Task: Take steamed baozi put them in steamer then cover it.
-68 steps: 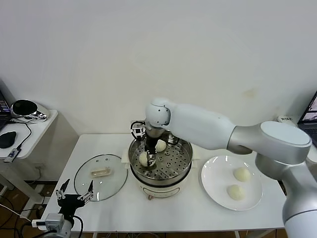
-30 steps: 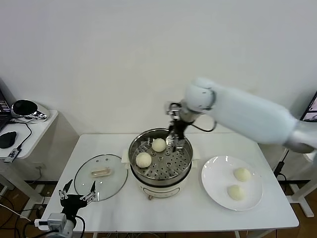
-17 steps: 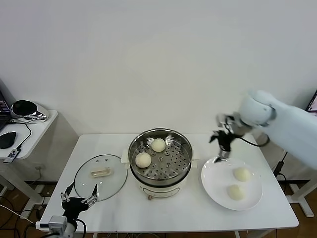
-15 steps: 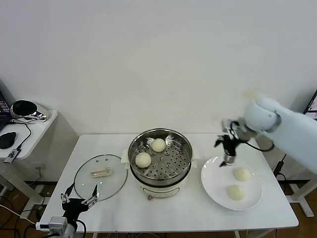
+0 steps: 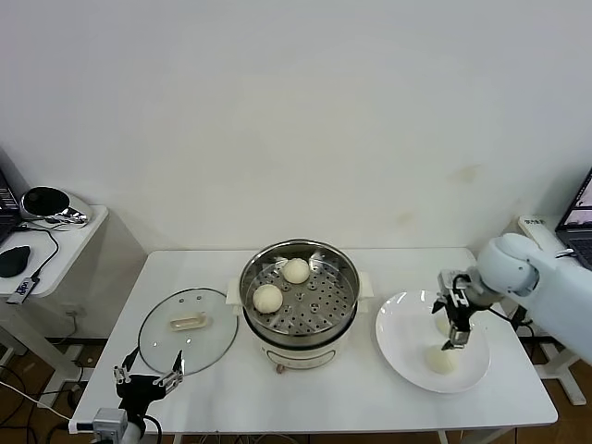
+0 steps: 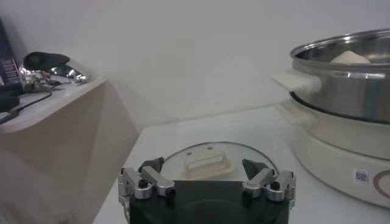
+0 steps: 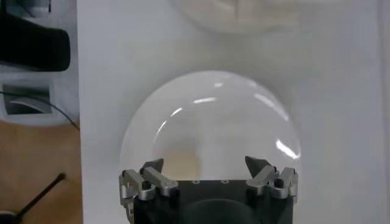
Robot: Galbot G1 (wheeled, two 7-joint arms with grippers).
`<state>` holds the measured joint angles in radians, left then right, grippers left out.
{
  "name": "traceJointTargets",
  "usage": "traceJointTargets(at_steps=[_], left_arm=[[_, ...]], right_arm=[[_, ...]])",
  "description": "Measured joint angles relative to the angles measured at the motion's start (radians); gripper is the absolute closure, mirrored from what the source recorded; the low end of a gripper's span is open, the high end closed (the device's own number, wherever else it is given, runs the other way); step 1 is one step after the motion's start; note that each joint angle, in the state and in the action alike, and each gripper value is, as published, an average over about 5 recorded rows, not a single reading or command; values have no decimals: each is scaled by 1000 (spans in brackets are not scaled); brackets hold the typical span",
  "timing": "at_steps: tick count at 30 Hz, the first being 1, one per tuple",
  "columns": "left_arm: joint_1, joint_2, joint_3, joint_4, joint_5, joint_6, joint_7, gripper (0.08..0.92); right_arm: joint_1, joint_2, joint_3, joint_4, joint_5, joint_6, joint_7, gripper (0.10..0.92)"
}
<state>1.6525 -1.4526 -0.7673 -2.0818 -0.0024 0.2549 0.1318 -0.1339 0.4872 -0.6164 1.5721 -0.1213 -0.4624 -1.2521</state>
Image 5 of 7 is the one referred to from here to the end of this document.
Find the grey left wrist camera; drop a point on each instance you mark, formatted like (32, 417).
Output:
(110, 423)

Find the grey USB adapter stick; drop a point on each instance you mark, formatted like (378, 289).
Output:
(20, 290)

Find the small printed white label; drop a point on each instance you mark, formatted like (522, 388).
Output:
(535, 221)

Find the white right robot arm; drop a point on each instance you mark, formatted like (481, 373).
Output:
(555, 287)

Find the cream electric cooker base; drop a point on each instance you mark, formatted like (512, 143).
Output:
(300, 356)

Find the stainless steel steamer pot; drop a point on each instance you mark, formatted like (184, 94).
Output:
(324, 314)

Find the round glass pot lid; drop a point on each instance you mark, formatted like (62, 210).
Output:
(187, 322)

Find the white steamed baozi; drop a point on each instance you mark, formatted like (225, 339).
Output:
(296, 270)
(267, 298)
(439, 363)
(441, 327)

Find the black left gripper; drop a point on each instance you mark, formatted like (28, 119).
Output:
(139, 388)

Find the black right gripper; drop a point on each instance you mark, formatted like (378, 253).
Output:
(460, 310)

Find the shiny chrome domed device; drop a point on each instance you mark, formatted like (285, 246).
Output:
(44, 201)

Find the black computer mouse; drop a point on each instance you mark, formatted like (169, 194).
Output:
(14, 261)

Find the white side table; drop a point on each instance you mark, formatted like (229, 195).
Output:
(69, 259)
(501, 238)

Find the large white plate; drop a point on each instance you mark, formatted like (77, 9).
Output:
(407, 342)

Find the white USB camera connector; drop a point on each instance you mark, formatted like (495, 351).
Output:
(82, 425)

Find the open laptop with pink screen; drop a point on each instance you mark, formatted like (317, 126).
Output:
(575, 217)
(7, 217)

